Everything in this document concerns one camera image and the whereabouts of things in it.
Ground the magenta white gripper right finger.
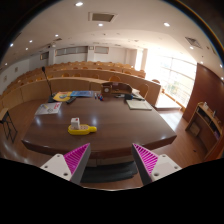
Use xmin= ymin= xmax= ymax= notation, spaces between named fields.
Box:
xmin=132 ymin=143 xmax=181 ymax=185

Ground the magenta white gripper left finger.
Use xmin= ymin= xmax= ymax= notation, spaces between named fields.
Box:
xmin=41 ymin=143 xmax=91 ymax=185

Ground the white charger plug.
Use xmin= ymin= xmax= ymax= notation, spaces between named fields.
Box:
xmin=71 ymin=117 xmax=80 ymax=130

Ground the large brown wooden table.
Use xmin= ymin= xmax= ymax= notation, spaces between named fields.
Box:
xmin=22 ymin=97 xmax=176 ymax=159

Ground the white red printed paper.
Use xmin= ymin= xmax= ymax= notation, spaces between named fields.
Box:
xmin=36 ymin=102 xmax=61 ymax=115

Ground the grey closed notebook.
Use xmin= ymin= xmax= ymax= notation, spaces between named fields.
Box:
xmin=127 ymin=100 xmax=152 ymax=110

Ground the wooden bookshelf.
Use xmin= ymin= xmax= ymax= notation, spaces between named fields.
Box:
xmin=186 ymin=102 xmax=223 ymax=152

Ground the black remote control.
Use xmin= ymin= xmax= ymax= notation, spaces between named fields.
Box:
xmin=66 ymin=97 xmax=76 ymax=104

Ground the black gooseneck microphone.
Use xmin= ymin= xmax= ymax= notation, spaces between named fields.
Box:
xmin=41 ymin=66 xmax=56 ymax=103

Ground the black metal side stand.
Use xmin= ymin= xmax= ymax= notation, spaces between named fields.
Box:
xmin=0 ymin=108 xmax=18 ymax=142

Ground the blue booklet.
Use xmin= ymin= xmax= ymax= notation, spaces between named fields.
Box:
xmin=70 ymin=91 xmax=93 ymax=97

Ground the wooden desk organizer box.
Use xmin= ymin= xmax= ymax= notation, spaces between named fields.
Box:
xmin=101 ymin=82 xmax=132 ymax=96

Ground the curved wooden bench desk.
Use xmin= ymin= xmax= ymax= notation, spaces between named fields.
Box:
xmin=0 ymin=76 xmax=161 ymax=109

